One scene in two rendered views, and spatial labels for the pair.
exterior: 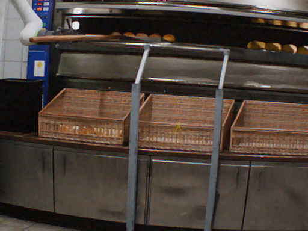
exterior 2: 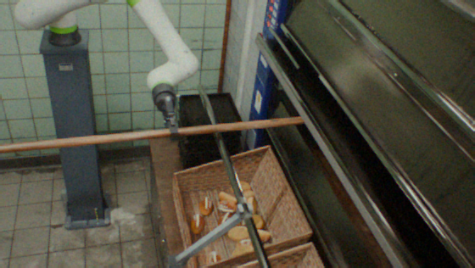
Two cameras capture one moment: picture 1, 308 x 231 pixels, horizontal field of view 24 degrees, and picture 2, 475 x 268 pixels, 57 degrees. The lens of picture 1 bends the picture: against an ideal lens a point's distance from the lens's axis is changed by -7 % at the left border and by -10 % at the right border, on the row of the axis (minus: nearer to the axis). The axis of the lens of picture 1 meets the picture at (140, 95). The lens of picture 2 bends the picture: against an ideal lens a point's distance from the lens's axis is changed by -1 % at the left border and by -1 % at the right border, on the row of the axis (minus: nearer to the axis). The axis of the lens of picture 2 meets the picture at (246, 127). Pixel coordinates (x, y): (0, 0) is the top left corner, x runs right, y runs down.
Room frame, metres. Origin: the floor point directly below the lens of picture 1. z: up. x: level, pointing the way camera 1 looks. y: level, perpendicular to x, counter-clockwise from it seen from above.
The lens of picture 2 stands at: (4.06, -0.79, 2.22)
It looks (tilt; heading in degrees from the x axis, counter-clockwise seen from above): 37 degrees down; 54
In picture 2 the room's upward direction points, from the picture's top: 9 degrees clockwise
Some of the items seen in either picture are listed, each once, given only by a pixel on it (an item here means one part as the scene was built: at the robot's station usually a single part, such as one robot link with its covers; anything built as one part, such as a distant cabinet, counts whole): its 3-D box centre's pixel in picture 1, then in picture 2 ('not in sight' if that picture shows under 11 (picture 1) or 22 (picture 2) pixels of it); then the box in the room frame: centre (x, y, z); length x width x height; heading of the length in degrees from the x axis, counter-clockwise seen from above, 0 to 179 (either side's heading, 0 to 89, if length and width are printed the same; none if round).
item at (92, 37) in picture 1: (81, 38); (188, 131); (4.64, 0.36, 1.19); 1.71 x 0.03 x 0.03; 167
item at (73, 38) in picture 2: not in sight; (64, 28); (4.41, 1.26, 1.23); 0.26 x 0.15 x 0.06; 73
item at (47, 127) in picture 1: (91, 115); (235, 211); (4.86, 0.30, 0.72); 0.56 x 0.49 x 0.28; 76
